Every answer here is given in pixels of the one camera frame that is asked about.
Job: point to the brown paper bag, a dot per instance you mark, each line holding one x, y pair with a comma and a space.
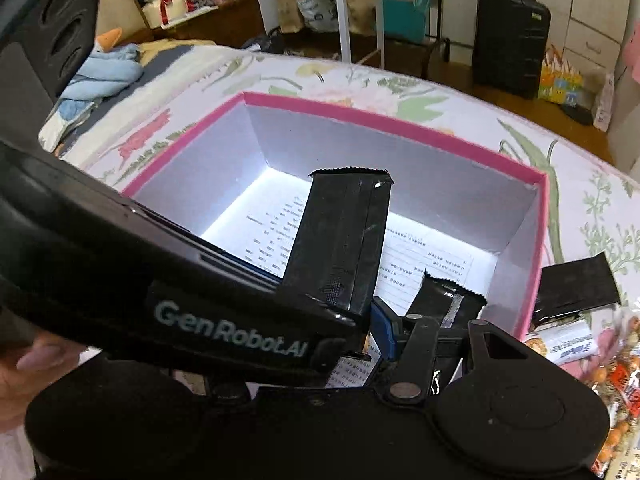
361, 7
292, 5

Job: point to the black round base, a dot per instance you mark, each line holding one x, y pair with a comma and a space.
577, 115

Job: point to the white snack bar packet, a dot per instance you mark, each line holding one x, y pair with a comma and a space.
565, 342

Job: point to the colourful toy box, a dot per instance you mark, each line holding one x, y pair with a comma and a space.
560, 80

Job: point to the white box with red ribbon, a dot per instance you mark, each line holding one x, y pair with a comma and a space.
167, 10

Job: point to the white drawer cabinet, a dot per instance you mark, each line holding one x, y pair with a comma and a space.
592, 15

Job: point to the orange snack bag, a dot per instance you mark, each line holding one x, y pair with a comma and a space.
622, 390

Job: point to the printed paper sheet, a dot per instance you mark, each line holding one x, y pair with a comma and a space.
430, 260

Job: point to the grey and white quilt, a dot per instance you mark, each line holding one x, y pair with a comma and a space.
170, 57

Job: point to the tall white box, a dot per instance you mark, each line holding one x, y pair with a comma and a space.
603, 102

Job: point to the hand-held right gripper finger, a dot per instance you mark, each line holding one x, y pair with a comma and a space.
385, 327

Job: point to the pink cardboard box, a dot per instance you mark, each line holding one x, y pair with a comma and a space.
310, 160

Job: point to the person's left hand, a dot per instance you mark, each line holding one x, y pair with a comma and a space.
35, 360

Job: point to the pink hanging bag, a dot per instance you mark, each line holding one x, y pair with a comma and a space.
634, 55

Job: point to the light blue plush towel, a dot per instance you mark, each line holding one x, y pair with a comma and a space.
100, 72

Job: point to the black snack packet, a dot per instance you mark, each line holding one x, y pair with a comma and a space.
575, 285
440, 297
330, 240

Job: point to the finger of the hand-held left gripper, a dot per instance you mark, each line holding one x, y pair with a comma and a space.
210, 252

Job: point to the teal bag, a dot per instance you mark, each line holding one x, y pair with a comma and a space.
405, 12

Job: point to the wooden overbed table white legs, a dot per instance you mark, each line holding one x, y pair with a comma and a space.
361, 20

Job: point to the wooden nightstand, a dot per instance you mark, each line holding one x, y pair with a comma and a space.
230, 17

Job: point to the wooden headboard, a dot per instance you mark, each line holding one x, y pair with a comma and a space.
122, 10

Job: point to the black suitcase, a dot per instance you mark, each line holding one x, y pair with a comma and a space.
510, 42

